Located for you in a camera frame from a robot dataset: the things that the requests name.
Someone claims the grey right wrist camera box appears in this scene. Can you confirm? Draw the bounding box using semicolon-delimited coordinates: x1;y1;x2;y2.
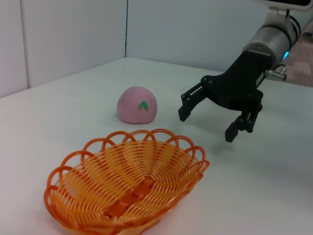
258;0;313;24

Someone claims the pink peach with green leaf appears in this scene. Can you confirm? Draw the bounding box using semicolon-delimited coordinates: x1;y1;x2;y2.
116;85;158;125

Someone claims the grey connector with black cable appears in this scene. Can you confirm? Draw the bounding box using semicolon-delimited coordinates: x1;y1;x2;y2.
265;63;289;82

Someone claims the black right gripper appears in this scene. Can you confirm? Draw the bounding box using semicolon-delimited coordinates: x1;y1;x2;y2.
178;49;276;143

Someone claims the orange plastic woven basket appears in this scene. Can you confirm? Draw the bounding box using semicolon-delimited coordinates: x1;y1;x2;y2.
44;128;210;235

